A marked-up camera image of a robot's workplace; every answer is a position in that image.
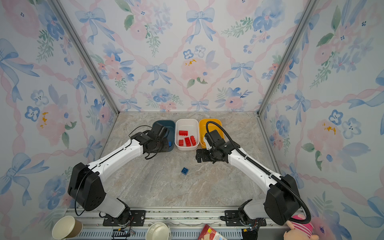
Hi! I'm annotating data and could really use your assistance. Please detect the yellow plastic bin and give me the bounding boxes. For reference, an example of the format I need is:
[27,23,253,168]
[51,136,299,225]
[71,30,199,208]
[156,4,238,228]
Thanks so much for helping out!
[198,118,223,150]

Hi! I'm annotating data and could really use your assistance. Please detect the dark teal plastic bin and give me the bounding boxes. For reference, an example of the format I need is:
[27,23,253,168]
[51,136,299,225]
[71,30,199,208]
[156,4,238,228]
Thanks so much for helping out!
[153,120,176,152]

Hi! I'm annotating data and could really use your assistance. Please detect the white plastic bin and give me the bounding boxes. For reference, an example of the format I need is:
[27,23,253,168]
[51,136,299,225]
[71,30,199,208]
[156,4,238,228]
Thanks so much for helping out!
[175,119,200,151]

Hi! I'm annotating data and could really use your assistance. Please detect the dark blue square lego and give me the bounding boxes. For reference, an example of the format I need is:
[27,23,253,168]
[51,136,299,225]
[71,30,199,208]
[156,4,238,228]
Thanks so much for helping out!
[181,168,189,176]

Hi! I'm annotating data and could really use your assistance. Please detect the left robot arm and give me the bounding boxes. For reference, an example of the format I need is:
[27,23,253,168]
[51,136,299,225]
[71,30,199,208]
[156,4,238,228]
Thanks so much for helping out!
[68,130,169,222]

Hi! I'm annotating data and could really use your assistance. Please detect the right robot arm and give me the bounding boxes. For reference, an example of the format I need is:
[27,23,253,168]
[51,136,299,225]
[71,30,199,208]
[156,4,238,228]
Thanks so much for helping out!
[196,142,301,226]

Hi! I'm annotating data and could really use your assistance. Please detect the red snack box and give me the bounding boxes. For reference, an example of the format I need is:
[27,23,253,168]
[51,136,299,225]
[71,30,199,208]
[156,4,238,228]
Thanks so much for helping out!
[198,224,227,240]

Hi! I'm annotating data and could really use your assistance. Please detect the white paper bowl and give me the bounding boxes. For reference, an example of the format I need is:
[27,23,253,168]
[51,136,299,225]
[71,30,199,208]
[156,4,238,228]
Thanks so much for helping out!
[146,223,172,240]

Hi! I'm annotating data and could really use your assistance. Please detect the pink plush toy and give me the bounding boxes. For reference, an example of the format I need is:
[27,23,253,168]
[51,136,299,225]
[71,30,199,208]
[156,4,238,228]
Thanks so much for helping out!
[283,221,320,240]

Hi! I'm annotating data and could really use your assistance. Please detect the brown paper cup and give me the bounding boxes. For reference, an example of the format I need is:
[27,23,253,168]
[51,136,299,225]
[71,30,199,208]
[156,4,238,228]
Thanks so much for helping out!
[52,216,84,240]

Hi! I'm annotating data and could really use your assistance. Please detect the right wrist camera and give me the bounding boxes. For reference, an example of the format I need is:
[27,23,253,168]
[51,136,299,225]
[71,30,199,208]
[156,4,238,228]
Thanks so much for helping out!
[204,130,225,150]

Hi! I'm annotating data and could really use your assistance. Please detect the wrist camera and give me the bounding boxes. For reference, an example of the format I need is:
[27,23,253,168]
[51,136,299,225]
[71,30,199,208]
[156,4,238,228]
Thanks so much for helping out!
[148,122,169,139]
[204,130,225,150]

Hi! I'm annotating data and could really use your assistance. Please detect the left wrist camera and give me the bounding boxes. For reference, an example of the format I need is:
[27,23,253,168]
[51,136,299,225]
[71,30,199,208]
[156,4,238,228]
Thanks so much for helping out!
[148,122,169,139]

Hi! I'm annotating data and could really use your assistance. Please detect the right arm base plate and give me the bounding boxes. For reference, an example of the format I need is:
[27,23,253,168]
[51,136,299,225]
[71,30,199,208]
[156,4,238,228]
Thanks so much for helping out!
[220,210,267,228]

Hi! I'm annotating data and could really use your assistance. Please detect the aluminium frame rail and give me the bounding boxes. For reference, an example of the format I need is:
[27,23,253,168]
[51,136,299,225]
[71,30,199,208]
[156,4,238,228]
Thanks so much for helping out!
[64,206,304,230]

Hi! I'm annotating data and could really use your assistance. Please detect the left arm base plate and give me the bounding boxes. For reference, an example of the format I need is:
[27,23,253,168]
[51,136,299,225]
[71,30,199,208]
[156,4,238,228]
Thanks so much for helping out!
[103,210,147,227]

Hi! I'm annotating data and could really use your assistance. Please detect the black corrugated cable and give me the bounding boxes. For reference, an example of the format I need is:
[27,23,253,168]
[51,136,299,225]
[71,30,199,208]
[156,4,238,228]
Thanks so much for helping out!
[205,120,312,225]

